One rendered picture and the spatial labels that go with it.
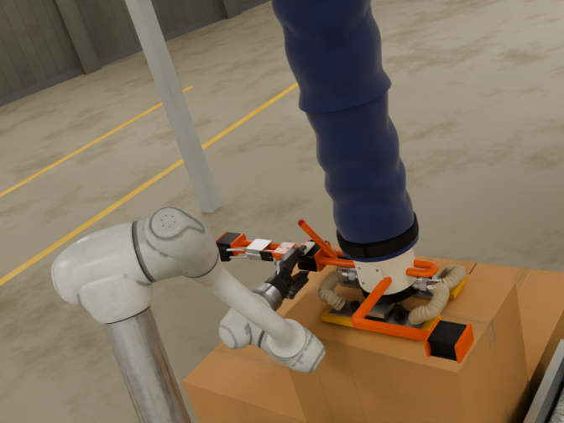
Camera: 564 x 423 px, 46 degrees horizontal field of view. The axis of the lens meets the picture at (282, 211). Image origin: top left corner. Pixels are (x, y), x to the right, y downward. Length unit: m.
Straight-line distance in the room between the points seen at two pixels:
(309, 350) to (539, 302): 1.10
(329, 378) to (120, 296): 0.89
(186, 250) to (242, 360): 1.38
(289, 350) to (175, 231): 0.59
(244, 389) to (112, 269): 1.26
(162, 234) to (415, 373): 0.84
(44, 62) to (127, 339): 11.43
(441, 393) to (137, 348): 0.82
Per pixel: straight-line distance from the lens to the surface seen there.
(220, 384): 2.58
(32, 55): 12.65
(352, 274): 2.00
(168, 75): 4.92
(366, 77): 1.61
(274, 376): 2.52
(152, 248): 1.32
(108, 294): 1.36
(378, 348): 1.86
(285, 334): 1.69
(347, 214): 1.76
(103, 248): 1.35
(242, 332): 1.80
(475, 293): 2.00
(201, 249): 1.34
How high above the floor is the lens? 2.11
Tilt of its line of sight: 26 degrees down
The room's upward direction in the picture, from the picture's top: 17 degrees counter-clockwise
